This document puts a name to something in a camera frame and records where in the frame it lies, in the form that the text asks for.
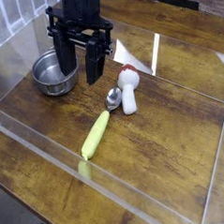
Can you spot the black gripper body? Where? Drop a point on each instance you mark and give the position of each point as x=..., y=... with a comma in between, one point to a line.
x=80, y=21

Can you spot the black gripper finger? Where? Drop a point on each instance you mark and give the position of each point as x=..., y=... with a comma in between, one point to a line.
x=65, y=50
x=94, y=61

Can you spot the green handled metal spoon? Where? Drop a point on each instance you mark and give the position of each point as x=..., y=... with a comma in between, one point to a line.
x=113, y=100

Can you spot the small steel pot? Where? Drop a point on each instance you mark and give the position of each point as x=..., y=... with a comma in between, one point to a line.
x=49, y=78

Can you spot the white red plush mushroom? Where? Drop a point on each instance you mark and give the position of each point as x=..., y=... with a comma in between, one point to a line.
x=128, y=81

